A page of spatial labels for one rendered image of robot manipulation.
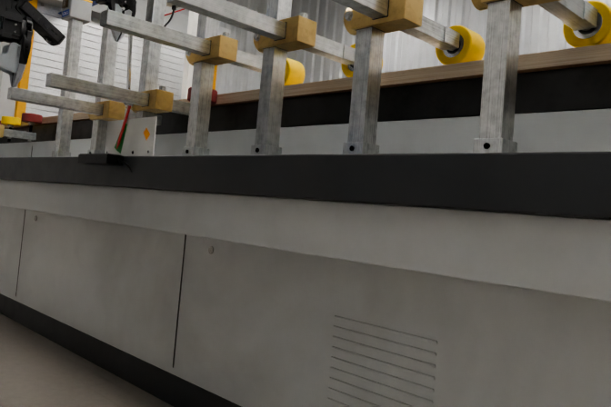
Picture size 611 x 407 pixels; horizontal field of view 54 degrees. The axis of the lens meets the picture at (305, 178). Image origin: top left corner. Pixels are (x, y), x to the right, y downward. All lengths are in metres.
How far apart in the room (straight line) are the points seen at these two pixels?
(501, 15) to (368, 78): 0.25
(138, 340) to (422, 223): 1.25
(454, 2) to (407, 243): 9.24
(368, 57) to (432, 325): 0.51
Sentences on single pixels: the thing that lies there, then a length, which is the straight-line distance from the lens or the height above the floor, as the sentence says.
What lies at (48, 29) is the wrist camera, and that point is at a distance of 1.50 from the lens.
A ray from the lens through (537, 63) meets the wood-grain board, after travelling 1.11.
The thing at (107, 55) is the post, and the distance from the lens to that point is 1.87.
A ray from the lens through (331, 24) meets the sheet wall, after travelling 11.73.
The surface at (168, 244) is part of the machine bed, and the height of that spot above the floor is 0.46.
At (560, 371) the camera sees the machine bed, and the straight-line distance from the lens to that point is 1.09.
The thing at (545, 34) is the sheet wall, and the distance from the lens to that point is 9.20.
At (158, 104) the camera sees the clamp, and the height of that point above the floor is 0.83.
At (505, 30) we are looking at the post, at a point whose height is 0.88.
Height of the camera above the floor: 0.60
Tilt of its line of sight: 3 degrees up
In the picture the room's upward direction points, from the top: 5 degrees clockwise
